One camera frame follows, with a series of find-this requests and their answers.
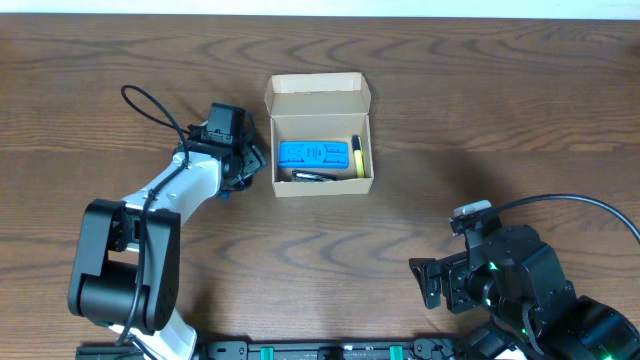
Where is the blue plastic ribbed block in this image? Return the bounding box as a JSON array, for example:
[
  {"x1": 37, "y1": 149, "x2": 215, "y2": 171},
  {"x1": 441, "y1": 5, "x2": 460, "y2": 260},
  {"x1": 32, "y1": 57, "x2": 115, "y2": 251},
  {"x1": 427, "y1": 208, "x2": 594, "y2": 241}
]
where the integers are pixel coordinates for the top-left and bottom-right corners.
[{"x1": 279, "y1": 141, "x2": 349, "y2": 169}]

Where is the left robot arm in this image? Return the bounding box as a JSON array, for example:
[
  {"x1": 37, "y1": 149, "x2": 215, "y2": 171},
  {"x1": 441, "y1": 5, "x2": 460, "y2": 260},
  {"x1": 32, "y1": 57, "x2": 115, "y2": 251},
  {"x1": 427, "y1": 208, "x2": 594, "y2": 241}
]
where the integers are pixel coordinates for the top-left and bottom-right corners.
[{"x1": 68, "y1": 103, "x2": 267, "y2": 359}]

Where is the black aluminium mounting rail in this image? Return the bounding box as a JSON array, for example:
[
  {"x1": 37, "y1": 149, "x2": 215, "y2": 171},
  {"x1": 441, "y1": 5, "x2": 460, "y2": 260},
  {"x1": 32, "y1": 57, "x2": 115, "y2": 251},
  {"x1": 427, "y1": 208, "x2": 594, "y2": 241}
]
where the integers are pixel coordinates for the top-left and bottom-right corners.
[{"x1": 74, "y1": 339, "x2": 481, "y2": 360}]

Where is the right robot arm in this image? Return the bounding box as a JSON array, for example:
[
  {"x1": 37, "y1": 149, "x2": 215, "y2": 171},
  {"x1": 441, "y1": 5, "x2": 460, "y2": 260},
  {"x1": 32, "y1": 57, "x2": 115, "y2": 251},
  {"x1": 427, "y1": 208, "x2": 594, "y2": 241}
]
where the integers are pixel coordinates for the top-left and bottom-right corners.
[{"x1": 409, "y1": 215, "x2": 639, "y2": 359}]

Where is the yellow highlighter pen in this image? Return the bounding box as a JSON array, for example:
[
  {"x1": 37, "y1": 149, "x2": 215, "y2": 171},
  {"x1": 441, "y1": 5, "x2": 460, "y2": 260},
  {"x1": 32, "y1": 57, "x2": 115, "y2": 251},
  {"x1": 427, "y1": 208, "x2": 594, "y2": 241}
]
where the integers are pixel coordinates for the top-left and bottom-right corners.
[{"x1": 351, "y1": 135, "x2": 366, "y2": 178}]

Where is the open cardboard box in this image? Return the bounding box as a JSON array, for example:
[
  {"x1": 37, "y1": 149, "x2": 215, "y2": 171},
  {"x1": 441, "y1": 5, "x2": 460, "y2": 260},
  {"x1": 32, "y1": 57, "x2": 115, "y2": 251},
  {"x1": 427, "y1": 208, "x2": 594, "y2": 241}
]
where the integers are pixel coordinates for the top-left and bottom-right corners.
[{"x1": 264, "y1": 72, "x2": 375, "y2": 197}]

